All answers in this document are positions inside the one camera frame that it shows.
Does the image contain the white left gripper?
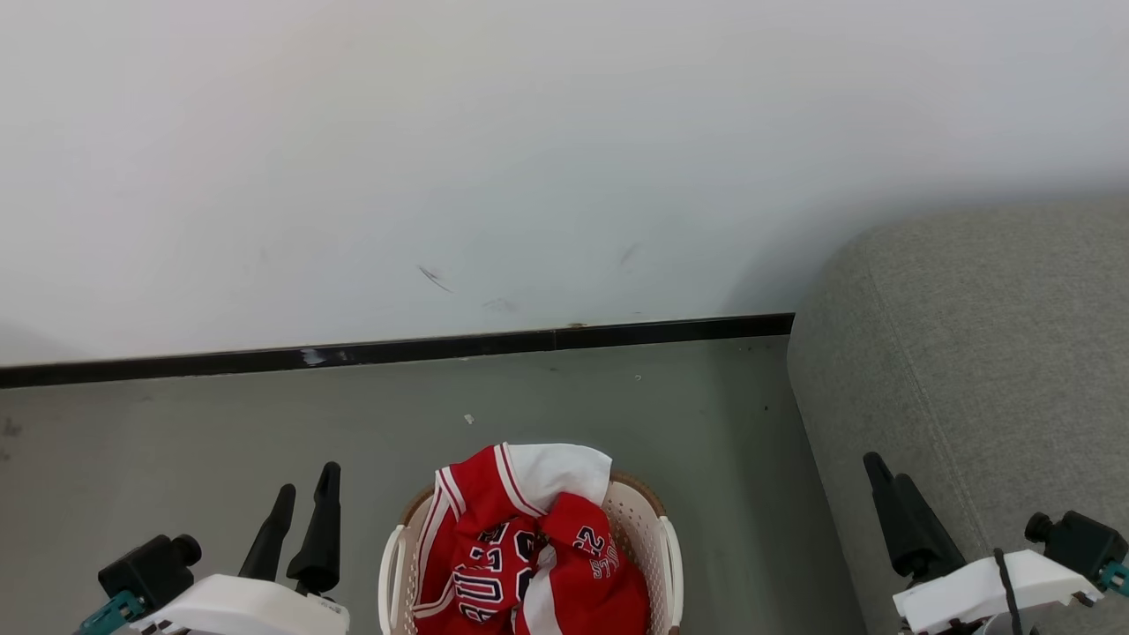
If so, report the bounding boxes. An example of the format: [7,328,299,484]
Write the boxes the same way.
[131,461,351,635]

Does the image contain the grey fabric sofa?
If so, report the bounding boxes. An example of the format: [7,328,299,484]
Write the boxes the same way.
[786,196,1129,635]

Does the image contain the cream perforated laundry basket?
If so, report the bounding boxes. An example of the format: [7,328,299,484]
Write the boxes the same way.
[378,472,685,635]

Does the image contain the black wall skirting strip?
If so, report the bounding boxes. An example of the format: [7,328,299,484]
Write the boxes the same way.
[0,312,796,391]

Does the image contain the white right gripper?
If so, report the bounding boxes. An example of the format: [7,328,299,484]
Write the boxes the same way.
[863,452,1104,635]

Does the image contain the red and white basketball jersey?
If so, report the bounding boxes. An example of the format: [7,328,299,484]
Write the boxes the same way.
[411,442,652,635]

